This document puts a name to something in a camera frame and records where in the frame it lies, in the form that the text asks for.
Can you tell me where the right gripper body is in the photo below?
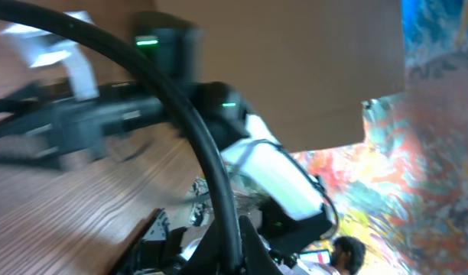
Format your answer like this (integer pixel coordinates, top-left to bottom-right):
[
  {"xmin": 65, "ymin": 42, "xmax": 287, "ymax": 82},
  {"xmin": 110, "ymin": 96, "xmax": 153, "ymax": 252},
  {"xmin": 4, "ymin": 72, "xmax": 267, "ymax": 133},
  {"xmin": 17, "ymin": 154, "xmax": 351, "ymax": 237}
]
[{"xmin": 40, "ymin": 81, "xmax": 169, "ymax": 160}]

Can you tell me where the person with dark hair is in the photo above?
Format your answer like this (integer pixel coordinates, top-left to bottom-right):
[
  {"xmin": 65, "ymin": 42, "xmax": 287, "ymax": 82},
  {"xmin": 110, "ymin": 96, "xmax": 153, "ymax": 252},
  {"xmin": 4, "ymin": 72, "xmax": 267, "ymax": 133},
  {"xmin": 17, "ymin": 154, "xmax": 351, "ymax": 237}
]
[{"xmin": 291, "ymin": 235, "xmax": 367, "ymax": 275}]

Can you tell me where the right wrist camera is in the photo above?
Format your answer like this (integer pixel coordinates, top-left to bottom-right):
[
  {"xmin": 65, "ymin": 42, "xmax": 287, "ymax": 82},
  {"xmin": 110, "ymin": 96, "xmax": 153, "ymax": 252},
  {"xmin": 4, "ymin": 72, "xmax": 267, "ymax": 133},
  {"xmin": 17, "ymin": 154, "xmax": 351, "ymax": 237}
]
[{"xmin": 0, "ymin": 23, "xmax": 99, "ymax": 101}]

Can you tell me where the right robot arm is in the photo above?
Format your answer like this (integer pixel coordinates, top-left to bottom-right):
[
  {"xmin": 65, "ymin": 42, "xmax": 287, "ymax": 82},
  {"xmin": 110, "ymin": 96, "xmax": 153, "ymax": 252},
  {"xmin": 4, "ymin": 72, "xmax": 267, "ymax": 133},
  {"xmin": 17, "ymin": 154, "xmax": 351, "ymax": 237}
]
[{"xmin": 0, "ymin": 11, "xmax": 339, "ymax": 254}]

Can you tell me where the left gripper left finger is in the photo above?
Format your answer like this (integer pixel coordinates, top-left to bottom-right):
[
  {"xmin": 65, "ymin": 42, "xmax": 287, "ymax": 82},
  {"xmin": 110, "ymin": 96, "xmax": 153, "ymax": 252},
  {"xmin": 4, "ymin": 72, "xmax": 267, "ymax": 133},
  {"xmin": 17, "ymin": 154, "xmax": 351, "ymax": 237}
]
[{"xmin": 178, "ymin": 220, "xmax": 222, "ymax": 275}]

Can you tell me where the black USB cable blue plug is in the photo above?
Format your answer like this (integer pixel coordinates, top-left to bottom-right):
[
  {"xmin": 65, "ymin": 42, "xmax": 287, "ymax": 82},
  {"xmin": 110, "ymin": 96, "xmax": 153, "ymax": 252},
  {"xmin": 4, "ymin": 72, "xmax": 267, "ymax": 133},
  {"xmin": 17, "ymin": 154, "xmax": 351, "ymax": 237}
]
[{"xmin": 0, "ymin": 1, "xmax": 243, "ymax": 274}]

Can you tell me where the colourful abstract wall painting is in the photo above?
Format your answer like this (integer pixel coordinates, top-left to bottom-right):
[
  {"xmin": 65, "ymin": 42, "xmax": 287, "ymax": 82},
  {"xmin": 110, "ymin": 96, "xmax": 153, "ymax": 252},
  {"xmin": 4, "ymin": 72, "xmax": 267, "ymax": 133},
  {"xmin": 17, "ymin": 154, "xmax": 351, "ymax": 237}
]
[{"xmin": 295, "ymin": 0, "xmax": 468, "ymax": 274}]

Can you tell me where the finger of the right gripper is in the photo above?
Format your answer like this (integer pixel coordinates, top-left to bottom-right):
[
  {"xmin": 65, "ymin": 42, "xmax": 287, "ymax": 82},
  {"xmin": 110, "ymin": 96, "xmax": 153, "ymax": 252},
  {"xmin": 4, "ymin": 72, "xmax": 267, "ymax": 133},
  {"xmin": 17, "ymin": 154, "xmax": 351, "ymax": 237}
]
[{"xmin": 0, "ymin": 82, "xmax": 66, "ymax": 168}]

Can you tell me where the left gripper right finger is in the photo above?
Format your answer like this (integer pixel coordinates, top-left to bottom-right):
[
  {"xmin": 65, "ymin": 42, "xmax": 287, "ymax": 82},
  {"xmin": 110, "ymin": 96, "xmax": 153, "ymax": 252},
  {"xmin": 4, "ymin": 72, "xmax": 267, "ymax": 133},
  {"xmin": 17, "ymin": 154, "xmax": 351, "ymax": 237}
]
[{"xmin": 239, "ymin": 215, "xmax": 282, "ymax": 275}]

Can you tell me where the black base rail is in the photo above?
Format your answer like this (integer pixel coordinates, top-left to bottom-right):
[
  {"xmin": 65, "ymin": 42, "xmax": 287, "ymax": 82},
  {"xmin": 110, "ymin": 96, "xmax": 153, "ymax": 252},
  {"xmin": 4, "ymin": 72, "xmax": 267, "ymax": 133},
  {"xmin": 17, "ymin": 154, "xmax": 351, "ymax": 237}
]
[{"xmin": 111, "ymin": 208, "xmax": 204, "ymax": 275}]

